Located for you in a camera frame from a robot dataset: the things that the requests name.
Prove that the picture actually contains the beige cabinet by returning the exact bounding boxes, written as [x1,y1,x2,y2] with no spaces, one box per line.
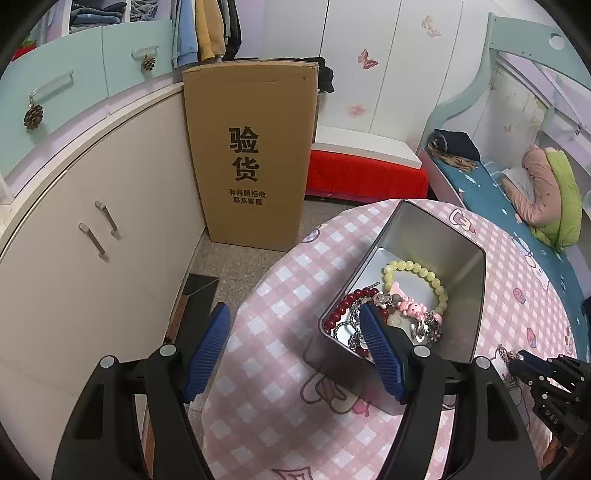
[0,83,206,398]

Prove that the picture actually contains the metal cabinet handle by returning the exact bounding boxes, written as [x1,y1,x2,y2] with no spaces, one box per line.
[78,223,106,259]
[95,200,120,236]

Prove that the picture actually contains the teal bunk bed frame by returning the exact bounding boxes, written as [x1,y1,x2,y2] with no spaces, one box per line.
[418,13,591,296]

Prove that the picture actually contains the white wardrobe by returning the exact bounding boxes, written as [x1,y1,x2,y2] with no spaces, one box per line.
[233,0,490,153]

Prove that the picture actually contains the black cloth bundle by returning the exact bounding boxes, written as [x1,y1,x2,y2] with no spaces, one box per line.
[316,58,334,93]

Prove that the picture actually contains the brown scarf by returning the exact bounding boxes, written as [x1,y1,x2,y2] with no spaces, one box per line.
[427,141,476,174]

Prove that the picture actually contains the grey tin box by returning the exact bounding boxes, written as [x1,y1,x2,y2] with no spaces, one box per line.
[302,199,486,416]

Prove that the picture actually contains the tall cardboard box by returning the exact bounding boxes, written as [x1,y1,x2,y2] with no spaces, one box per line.
[181,58,319,252]

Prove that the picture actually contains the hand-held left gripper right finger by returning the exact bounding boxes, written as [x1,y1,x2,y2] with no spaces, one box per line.
[359,302,541,480]

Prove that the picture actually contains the silver charm cluster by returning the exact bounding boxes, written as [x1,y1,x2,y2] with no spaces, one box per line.
[496,344,522,388]
[411,311,444,344]

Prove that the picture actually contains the teal printed bed sheet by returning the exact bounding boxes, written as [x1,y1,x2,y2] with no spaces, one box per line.
[431,157,591,319]

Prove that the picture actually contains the green quilt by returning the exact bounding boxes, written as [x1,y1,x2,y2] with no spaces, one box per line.
[531,148,583,252]

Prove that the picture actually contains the dark folded clothes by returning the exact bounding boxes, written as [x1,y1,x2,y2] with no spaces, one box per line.
[431,130,481,160]

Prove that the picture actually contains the pink quilt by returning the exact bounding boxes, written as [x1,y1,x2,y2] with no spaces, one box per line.
[501,144,559,227]

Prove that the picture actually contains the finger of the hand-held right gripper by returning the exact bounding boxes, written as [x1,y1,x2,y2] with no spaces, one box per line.
[508,360,589,448]
[517,350,585,391]

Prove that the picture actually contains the red bead bracelet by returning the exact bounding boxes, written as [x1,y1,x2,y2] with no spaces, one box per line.
[323,286,384,361]

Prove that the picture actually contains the folded clothes on shelf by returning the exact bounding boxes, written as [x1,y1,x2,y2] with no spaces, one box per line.
[69,0,127,33]

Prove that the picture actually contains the dark hanging garment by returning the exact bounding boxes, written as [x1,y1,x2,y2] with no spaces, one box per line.
[222,0,242,61]

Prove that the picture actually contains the white pillow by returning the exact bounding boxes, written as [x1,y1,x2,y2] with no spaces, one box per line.
[501,167,532,195]

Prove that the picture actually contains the white slab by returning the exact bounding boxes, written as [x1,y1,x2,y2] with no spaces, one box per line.
[311,126,428,167]

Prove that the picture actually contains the yellow-green bead bracelet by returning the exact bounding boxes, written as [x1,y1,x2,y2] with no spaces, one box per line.
[381,260,450,319]

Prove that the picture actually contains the red storage box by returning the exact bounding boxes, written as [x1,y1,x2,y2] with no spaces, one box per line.
[305,150,430,201]

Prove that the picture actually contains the pink charm keyring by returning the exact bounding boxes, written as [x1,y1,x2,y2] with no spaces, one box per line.
[390,282,428,319]

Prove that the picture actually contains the yellow hanging garment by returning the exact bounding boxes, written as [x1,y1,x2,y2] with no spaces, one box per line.
[194,0,227,61]

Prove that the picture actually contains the mint drawer unit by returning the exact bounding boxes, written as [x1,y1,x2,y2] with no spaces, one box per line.
[0,18,178,181]

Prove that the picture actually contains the blue hanging garment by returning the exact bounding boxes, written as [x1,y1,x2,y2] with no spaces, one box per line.
[172,0,199,69]

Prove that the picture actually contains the pink checked tablecloth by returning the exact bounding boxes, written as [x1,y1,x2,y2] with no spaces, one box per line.
[198,198,578,480]

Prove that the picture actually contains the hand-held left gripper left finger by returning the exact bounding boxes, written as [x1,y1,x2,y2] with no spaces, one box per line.
[52,302,232,480]

